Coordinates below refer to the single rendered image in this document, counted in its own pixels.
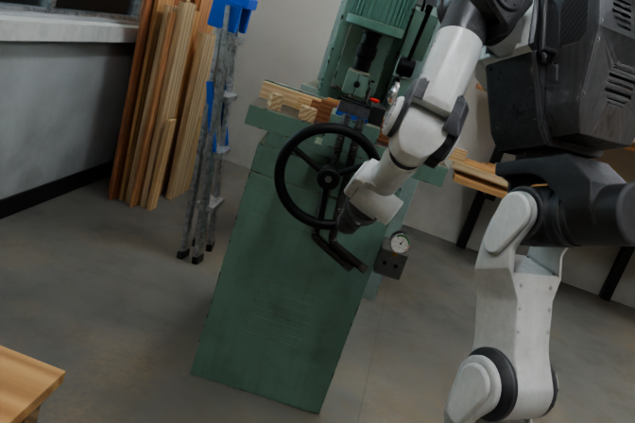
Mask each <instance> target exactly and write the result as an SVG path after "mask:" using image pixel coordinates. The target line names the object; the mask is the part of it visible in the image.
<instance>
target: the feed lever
mask: <svg viewBox="0 0 635 423"><path fill-rule="evenodd" d="M432 9H433V7H432V6H430V5H429V7H428V9H427V11H426V13H425V15H424V18H423V20H422V23H421V25H420V29H419V31H418V34H417V36H416V38H415V40H414V42H413V45H412V47H411V50H410V52H409V54H408V57H404V56H401V58H400V60H399V63H398V65H397V69H396V74H398V75H399V77H401V78H403V77H404V76H406V77H411V76H412V74H413V71H414V68H415V65H416V61H415V60H414V59H412V57H413V54H414V52H415V50H416V47H417V45H418V43H419V40H420V36H421V34H422V32H423V30H424V28H425V26H426V23H427V21H428V18H429V16H430V14H431V11H432Z"/></svg>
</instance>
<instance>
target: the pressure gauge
mask: <svg viewBox="0 0 635 423"><path fill-rule="evenodd" d="M405 237H406V238H405ZM400 243H402V244H401V245H400ZM389 245H390V248H391V250H392V251H393V252H392V256H394V257H397V255H398V254H404V253H406V252H407V251H408V250H409V249H410V248H411V246H412V242H411V239H410V236H409V235H408V234H407V233H406V232H405V231H402V230H398V231H395V232H394V233H392V234H391V236H390V238H389Z"/></svg>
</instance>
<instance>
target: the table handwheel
mask: <svg viewBox="0 0 635 423"><path fill-rule="evenodd" d="M323 133H333V134H339V135H342V136H345V137H348V138H350V139H352V140H353V141H355V142H356V143H357V144H359V145H360V146H361V147H362V148H363V149H364V150H365V152H366V153H367V155H368V157H369V160H371V159H376V160H377V161H380V160H381V157H380V155H379V153H378V151H377V149H376V148H375V146H374V145H373V143H372V142H371V141H370V140H369V139H368V138H367V137H366V136H365V135H364V134H362V133H361V132H360V131H358V130H356V129H354V128H353V127H349V126H346V125H342V124H339V123H319V124H314V125H311V126H309V127H305V128H303V129H301V130H300V131H298V132H297V133H295V134H294V135H293V136H292V137H290V138H289V139H288V141H287V142H286V143H285V144H284V145H283V147H282V149H281V151H280V153H279V155H278V157H277V159H276V163H275V168H274V183H275V188H276V192H277V195H278V197H279V198H280V200H281V202H282V204H283V206H284V207H285V208H286V210H287V211H288V212H289V213H290V214H291V215H292V216H294V217H295V218H296V219H297V220H299V221H301V222H302V223H303V224H305V225H307V226H310V227H313V228H320V229H337V228H336V227H335V226H336V219H324V216H325V211H326V205H327V200H328V196H329V192H330V190H332V189H334V188H336V187H337V185H338V184H339V181H340V177H342V176H345V175H347V174H350V173H352V172H355V171H358V169H359V168H360V167H361V166H362V164H363V162H362V163H359V164H356V165H354V166H351V167H348V168H344V169H341V170H338V169H337V167H335V166H334V165H331V164H330V159H328V158H327V159H326V161H325V165H324V166H322V167H321V166H320V165H319V164H317V163H316V162H315V161H313V160H312V159H311V158H310V157H308V156H307V155H306V154H305V153H304V152H303V151H301V150H300V149H299V148H298V145H299V144H300V143H301V142H303V141H304V140H306V139H308V138H310V137H312V136H315V135H318V134H323ZM292 151H293V152H294V153H296V154H297V155H298V156H299V157H301V158H302V159H303V160H304V161H306V162H307V163H308V164H309V165H310V166H311V167H313V168H314V169H315V170H316V171H317V172H318V174H317V183H318V185H319V186H320V187H321V188H322V189H323V192H322V198H321V204H320V209H319V213H318V217H315V216H312V215H310V214H308V213H306V212H304V211H302V210H301V209H300V208H299V207H298V206H297V205H296V204H295V203H294V202H293V200H292V199H291V197H290V195H289V193H288V191H287V189H286V186H285V181H284V170H285V166H286V163H287V160H288V158H289V156H290V154H291V153H292Z"/></svg>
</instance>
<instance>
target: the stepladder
mask: <svg viewBox="0 0 635 423"><path fill-rule="evenodd" d="M257 4H258V1H257V0H214V1H213V4H212V8H211V12H210V15H209V19H208V23H207V25H211V26H214V27H217V32H216V38H215V49H214V54H213V60H212V65H211V71H210V76H209V81H206V90H207V93H206V99H205V105H204V111H203V116H202V122H201V128H200V132H199V138H198V144H197V154H196V160H195V166H194V172H193V177H192V183H191V189H190V194H189V199H188V205H187V211H186V216H185V222H184V228H183V234H182V239H181V245H180V250H179V251H178V253H177V259H181V260H182V259H184V258H185V257H187V256H189V252H190V248H188V244H189V238H190V232H191V226H192V221H193V216H194V210H195V205H196V208H197V209H199V210H198V216H197V227H196V233H195V237H194V239H193V243H192V246H194V247H195V248H194V256H193V257H192V264H199V263H200V262H202V261H203V257H204V254H203V247H204V241H205V233H206V227H207V219H208V212H209V213H210V214H211V219H210V226H209V234H208V242H207V245H206V251H209V252H212V250H213V248H214V246H215V241H214V238H215V224H216V217H217V209H218V208H219V207H220V206H221V205H222V204H223V203H224V199H225V198H222V197H219V195H220V187H221V179H222V172H223V164H224V157H225V156H226V155H228V154H229V153H230V152H231V148H230V147H227V146H226V145H229V137H228V126H229V120H230V112H231V104H232V101H235V100H236V99H237V96H238V94H236V93H233V92H232V90H233V82H234V75H235V67H236V60H237V52H238V45H240V44H244V42H245V39H243V38H240V33H244V34H245V33H246V31H247V27H248V24H249V18H250V15H251V11H252V10H256V8H257ZM231 50H232V51H231ZM230 55H231V58H230ZM229 61H230V66H229ZM228 66H229V73H228V81H227V85H226V77H227V72H228ZM220 119H221V135H220V143H219V144H218V143H217V141H218V133H219V126H220ZM208 133H209V138H208V145H207V146H206V147H205V144H206V139H207V134H208ZM204 155H206V161H205V168H204V175H203V182H202V190H201V198H200V200H199V201H198V202H197V204H196V199H197V189H198V184H199V178H200V172H201V166H202V162H203V156H204ZM215 159H217V166H216V173H215V187H214V194H213V195H212V194H211V190H212V183H213V175H214V169H215Z"/></svg>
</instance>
